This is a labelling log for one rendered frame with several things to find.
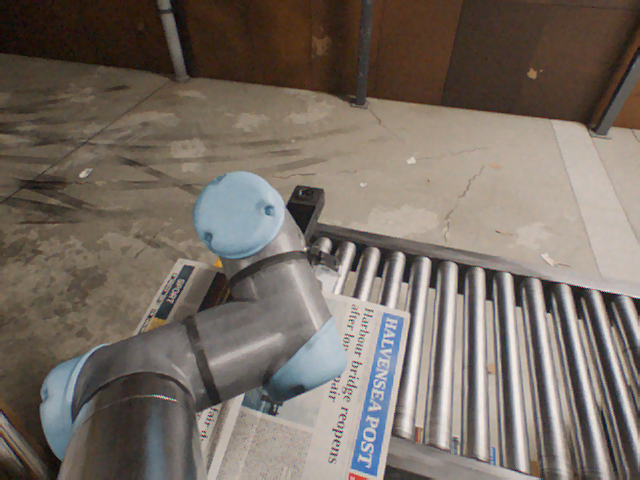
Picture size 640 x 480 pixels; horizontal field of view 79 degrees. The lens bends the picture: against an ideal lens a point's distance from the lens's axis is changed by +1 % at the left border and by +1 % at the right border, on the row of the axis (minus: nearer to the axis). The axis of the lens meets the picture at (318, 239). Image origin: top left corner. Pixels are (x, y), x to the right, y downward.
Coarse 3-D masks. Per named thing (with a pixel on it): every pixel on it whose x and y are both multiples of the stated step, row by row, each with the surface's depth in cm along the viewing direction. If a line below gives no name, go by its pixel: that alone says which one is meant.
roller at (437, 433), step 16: (448, 272) 94; (448, 288) 91; (448, 304) 88; (448, 320) 84; (432, 336) 84; (448, 336) 82; (432, 352) 80; (448, 352) 79; (432, 368) 77; (448, 368) 77; (432, 384) 75; (448, 384) 74; (432, 400) 72; (448, 400) 72; (432, 416) 70; (448, 416) 70; (432, 432) 68; (448, 432) 68; (448, 448) 67
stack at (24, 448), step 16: (0, 400) 150; (0, 416) 121; (16, 416) 146; (16, 432) 124; (0, 448) 91; (16, 448) 106; (32, 448) 121; (0, 464) 83; (16, 464) 95; (32, 464) 105; (48, 464) 126
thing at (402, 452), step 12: (396, 444) 66; (408, 444) 66; (420, 444) 66; (396, 456) 65; (408, 456) 65; (420, 456) 65; (432, 456) 65; (444, 456) 65; (456, 456) 65; (384, 468) 65; (396, 468) 64; (408, 468) 64; (420, 468) 64; (432, 468) 64; (444, 468) 64; (456, 468) 64; (468, 468) 64; (480, 468) 64; (492, 468) 64; (504, 468) 64
